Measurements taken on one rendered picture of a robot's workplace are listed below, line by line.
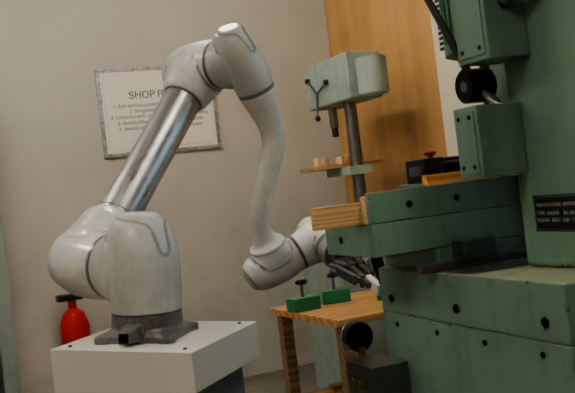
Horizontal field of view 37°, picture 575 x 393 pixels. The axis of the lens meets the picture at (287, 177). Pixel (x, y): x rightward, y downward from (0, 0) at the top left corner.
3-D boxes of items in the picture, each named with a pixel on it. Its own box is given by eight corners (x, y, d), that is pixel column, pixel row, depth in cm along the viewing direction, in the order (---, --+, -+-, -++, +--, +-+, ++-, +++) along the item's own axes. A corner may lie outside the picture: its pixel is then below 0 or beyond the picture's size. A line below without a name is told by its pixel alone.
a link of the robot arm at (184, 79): (74, 277, 188) (20, 274, 203) (123, 313, 198) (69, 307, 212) (216, 22, 223) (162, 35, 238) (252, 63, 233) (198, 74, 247)
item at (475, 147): (504, 174, 149) (496, 106, 150) (530, 171, 143) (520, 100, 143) (458, 180, 146) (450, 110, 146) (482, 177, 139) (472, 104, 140)
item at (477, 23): (498, 64, 148) (487, -21, 148) (530, 55, 139) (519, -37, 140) (456, 67, 145) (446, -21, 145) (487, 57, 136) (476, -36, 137)
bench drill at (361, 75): (394, 366, 446) (358, 66, 448) (464, 386, 389) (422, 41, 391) (311, 384, 427) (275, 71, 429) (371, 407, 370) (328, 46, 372)
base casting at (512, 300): (558, 278, 191) (553, 238, 191) (793, 298, 137) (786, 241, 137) (380, 311, 174) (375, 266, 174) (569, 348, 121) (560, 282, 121)
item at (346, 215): (558, 196, 173) (555, 176, 173) (565, 196, 171) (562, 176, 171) (311, 230, 153) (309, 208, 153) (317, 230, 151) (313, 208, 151)
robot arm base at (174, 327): (83, 348, 179) (81, 322, 179) (127, 328, 201) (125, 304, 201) (165, 348, 175) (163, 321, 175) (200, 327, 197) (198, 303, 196)
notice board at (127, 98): (221, 147, 466) (210, 64, 466) (222, 147, 464) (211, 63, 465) (103, 158, 439) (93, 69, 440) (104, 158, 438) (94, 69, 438)
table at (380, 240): (543, 218, 202) (540, 193, 202) (639, 217, 173) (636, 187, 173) (307, 253, 179) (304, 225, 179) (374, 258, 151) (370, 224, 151)
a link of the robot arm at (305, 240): (352, 253, 239) (311, 276, 236) (328, 234, 252) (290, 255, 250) (340, 222, 234) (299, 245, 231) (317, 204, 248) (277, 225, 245)
